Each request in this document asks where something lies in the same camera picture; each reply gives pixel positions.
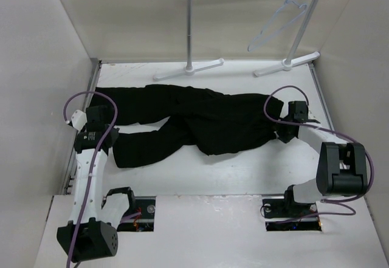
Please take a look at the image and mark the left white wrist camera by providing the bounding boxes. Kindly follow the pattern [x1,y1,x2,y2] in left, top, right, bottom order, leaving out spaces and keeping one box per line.
[66,109,87,132]

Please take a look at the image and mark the left aluminium table rail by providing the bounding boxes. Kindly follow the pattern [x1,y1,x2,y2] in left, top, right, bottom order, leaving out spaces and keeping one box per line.
[60,58,102,195]

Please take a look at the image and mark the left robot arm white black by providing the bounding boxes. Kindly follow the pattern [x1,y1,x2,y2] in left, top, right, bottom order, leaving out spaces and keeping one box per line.
[57,106,136,266]

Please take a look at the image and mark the aluminium table rail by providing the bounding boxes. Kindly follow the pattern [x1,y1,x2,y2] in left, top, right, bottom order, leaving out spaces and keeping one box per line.
[308,62,334,130]
[60,58,102,195]

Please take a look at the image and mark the white clothes rack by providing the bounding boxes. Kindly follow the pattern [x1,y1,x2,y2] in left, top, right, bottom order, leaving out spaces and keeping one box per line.
[153,0,320,81]

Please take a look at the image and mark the black trousers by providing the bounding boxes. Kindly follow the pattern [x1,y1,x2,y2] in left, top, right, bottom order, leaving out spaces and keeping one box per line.
[90,84,284,168]

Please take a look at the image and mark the right aluminium table rail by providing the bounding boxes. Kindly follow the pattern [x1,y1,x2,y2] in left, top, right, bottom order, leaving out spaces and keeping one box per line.
[308,62,334,130]

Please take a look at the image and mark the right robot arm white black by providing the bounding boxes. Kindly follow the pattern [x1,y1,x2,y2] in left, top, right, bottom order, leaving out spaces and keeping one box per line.
[277,101,368,217]

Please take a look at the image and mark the light blue wire hanger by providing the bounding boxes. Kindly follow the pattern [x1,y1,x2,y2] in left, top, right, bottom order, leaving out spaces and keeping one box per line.
[247,0,308,52]

